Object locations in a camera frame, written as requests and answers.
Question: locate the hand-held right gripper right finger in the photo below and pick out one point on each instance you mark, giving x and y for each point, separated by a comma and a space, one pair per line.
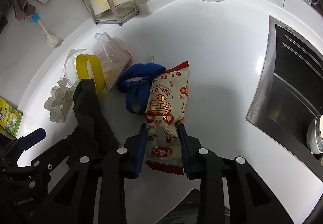
183, 153

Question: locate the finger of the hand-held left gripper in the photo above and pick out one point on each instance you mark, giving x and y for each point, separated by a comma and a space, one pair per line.
50, 155
32, 137

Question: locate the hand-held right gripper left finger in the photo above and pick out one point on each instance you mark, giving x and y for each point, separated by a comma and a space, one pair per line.
141, 153

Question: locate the white red snack packet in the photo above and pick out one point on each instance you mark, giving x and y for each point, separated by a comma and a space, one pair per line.
164, 102

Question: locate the black cloth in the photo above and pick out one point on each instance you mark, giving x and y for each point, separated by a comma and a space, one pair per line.
85, 112

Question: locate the green printed packet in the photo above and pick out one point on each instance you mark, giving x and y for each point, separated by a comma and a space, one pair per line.
8, 117

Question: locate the crumpled grey paper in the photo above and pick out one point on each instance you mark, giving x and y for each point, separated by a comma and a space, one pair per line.
59, 102

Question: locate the white brush blue silicone head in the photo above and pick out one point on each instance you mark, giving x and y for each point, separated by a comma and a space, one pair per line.
43, 27

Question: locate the steel sink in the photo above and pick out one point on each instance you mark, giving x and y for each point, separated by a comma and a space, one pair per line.
290, 82

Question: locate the brown cloth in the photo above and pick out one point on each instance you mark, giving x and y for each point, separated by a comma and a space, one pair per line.
24, 6

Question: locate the steel cutting board rack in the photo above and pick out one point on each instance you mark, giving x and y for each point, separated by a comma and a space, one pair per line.
118, 15

